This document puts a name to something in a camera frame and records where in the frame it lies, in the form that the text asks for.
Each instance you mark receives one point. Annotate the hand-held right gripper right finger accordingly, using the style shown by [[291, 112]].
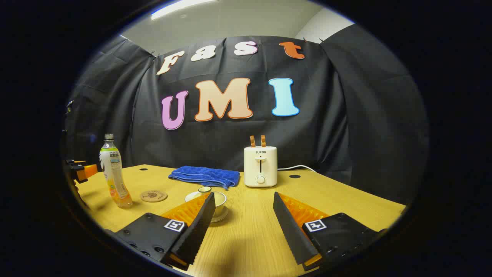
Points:
[[292, 231]]

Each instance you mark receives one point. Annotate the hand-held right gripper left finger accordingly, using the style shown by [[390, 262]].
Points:
[[198, 227]]

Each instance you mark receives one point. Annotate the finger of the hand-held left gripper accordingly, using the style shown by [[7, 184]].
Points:
[[87, 172]]

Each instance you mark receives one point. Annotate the clear water bottle white label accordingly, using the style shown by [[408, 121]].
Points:
[[113, 173]]

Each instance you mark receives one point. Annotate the cream ceramic teacup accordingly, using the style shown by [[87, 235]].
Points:
[[222, 209]]

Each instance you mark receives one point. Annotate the round cork coaster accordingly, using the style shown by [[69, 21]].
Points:
[[153, 196]]

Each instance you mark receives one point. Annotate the cream ceramic saucer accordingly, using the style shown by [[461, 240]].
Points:
[[223, 217]]

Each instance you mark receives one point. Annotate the blue folded towel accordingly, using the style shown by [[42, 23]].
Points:
[[203, 176]]

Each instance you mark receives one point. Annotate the white toaster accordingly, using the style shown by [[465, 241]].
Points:
[[260, 165]]

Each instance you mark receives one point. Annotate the black backdrop cloth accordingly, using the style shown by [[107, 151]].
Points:
[[326, 115]]

